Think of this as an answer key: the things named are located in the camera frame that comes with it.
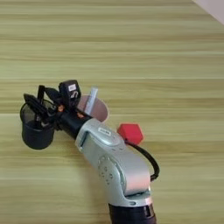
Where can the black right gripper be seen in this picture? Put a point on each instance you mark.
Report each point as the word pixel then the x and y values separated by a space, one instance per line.
pixel 68 121

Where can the black marker pen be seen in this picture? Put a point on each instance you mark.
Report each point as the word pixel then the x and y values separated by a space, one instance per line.
pixel 41 92

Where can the white marker pen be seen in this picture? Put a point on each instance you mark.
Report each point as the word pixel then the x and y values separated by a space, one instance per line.
pixel 91 100

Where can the red block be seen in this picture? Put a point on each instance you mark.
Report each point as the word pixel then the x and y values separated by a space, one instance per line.
pixel 131 133

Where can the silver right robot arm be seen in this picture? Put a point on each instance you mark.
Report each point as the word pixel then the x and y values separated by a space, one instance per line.
pixel 116 166

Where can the black box with white label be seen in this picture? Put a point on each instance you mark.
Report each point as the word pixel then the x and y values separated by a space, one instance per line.
pixel 69 93

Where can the black mesh pen holder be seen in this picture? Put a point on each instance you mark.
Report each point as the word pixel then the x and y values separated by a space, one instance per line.
pixel 36 138

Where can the pink plastic cup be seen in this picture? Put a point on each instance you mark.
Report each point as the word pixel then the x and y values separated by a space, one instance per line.
pixel 99 112

